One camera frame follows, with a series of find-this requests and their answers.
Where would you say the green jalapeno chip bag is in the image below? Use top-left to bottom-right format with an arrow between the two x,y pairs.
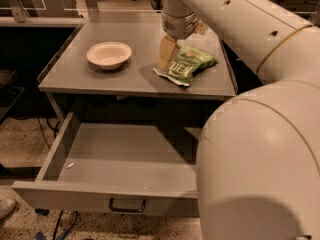
153,45 -> 218,87

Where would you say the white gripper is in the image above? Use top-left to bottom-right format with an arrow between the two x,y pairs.
157,12 -> 205,71

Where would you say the white paper bowl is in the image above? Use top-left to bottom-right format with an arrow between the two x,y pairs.
86,42 -> 132,70

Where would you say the open grey top drawer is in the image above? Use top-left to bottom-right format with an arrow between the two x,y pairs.
12,113 -> 201,217

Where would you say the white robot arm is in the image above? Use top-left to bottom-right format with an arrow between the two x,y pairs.
163,0 -> 320,240

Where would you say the clear acrylic barrier panel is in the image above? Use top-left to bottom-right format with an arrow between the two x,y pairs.
0,0 -> 153,21

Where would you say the grey cabinet table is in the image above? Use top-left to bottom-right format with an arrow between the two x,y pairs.
39,12 -> 237,127

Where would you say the white shoe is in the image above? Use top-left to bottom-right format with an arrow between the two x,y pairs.
0,198 -> 16,220

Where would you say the black drawer handle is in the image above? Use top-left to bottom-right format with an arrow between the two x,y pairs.
109,198 -> 147,213

